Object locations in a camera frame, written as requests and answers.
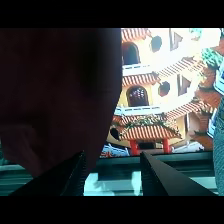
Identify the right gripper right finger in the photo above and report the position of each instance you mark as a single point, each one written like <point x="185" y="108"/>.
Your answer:
<point x="163" y="181"/>

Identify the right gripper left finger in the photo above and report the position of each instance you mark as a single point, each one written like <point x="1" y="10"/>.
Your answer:
<point x="63" y="180"/>

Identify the dark red garment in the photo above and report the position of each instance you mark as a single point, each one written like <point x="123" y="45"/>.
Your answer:
<point x="50" y="86"/>

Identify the blue jeans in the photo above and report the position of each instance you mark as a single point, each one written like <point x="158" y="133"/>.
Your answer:
<point x="219" y="153"/>

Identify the blue white striped garment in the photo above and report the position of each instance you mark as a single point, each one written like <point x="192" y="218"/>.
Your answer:
<point x="220" y="78"/>

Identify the silver frame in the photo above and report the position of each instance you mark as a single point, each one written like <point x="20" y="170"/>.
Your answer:
<point x="113" y="185"/>

